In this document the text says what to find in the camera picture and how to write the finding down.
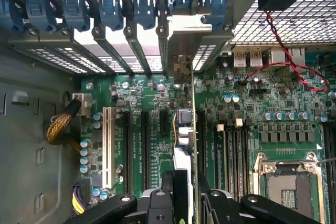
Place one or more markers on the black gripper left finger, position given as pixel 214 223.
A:
pixel 160 208

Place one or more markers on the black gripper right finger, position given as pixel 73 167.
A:
pixel 218 208

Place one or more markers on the black RAM slot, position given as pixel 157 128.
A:
pixel 221 155
pixel 231 155
pixel 326 169
pixel 247 161
pixel 239 161

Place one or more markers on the long black expansion slot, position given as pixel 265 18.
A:
pixel 201 142
pixel 128 153
pixel 146 153

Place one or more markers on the green Dell motherboard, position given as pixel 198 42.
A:
pixel 157 140

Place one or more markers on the metal CPU socket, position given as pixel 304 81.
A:
pixel 288 182

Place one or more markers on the white PCI expansion slot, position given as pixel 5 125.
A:
pixel 107 148

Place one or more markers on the short black expansion slot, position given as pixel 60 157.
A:
pixel 164 121

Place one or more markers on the silver USB port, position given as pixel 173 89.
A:
pixel 239 58
pixel 256 58

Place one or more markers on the grey metal PC case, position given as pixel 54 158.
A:
pixel 26 129

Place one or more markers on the vented metal slot cover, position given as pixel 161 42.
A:
pixel 47 58
pixel 78 58

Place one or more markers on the silver ethernet port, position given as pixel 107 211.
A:
pixel 297 56

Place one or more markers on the blue slot retention clip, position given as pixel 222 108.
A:
pixel 144 11
pixel 39 11
pixel 182 2
pixel 216 11
pixel 111 11
pixel 76 11

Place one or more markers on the black chassis switch box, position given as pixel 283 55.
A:
pixel 273 1

